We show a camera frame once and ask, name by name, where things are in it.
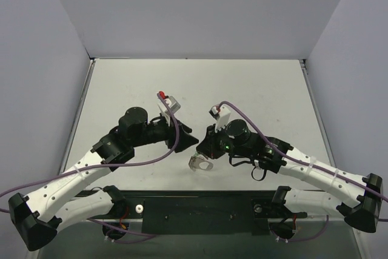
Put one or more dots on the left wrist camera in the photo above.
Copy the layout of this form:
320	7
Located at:
171	103

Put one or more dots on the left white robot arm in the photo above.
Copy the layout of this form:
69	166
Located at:
41	214

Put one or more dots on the aluminium table frame rail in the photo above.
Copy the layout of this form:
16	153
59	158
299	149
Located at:
54	88

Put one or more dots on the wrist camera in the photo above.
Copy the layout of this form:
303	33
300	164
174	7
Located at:
221	114
171	103

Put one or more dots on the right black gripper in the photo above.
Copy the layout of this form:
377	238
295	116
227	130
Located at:
212	142

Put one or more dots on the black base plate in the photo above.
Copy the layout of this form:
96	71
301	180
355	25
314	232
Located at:
195	212

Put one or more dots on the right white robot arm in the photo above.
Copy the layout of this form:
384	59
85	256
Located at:
355	198

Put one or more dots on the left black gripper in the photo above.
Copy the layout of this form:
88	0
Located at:
174	137

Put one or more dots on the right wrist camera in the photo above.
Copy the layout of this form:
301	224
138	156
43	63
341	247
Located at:
221	114

